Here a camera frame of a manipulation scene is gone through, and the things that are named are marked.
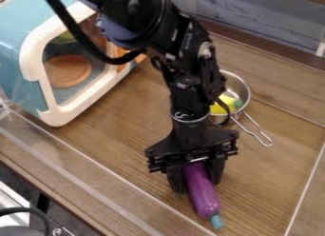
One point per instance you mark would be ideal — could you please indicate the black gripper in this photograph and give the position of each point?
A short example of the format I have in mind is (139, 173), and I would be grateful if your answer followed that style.
(192, 142)

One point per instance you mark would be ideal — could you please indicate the purple toy eggplant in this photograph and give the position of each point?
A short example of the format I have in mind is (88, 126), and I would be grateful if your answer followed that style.
(203, 194)

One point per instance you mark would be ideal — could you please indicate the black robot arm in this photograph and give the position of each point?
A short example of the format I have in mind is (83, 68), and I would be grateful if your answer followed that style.
(155, 28)

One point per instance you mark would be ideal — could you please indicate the yellow toy banana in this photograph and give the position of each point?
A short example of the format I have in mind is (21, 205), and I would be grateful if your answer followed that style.
(232, 102)

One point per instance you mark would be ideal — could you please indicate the clear acrylic barrier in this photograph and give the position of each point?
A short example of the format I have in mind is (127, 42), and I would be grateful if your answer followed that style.
(96, 194)

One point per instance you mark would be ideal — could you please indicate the orange microwave turntable plate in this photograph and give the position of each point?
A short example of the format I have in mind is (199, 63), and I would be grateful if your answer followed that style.
(67, 70)

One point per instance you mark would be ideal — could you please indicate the blue toy microwave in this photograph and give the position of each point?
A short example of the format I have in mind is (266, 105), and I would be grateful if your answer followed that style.
(33, 37)

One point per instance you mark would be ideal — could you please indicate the silver pot with handle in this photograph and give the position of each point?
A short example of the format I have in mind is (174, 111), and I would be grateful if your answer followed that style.
(239, 89)

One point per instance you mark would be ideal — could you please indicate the black device with cable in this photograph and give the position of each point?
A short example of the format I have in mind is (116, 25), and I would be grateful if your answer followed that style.
(27, 230)

